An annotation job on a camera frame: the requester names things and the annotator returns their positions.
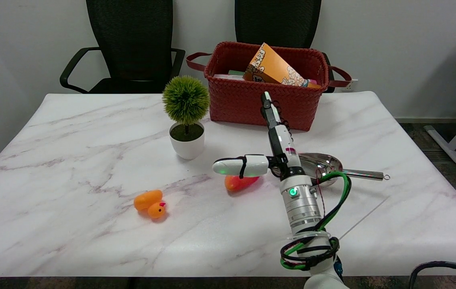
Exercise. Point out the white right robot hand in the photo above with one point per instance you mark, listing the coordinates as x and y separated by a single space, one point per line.
282 140

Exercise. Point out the green ball plant white pot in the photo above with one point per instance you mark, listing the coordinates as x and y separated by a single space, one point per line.
187 120

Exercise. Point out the shiny metal scoop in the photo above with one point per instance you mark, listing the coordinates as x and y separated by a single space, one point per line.
324 164

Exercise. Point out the red woven basket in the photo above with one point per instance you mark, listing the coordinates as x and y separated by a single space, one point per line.
244 104

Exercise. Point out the red orange toy mango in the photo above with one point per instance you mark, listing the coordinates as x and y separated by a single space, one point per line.
238 182

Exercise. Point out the orange popcorn box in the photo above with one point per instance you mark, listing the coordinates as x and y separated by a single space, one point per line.
272 68

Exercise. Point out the flat white pink box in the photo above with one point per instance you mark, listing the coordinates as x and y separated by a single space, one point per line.
228 76

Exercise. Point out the black mesh office chair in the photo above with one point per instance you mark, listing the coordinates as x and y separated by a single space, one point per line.
278 24

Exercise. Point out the orange rubber duck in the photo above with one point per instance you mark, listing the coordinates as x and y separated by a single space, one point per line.
149 202

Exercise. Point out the black office chair with armrests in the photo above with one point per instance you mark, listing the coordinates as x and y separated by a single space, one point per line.
131 44

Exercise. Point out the white wall socket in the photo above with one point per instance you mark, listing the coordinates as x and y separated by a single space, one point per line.
350 84

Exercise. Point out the white desk leg frame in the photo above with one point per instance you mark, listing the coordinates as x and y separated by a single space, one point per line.
452 148

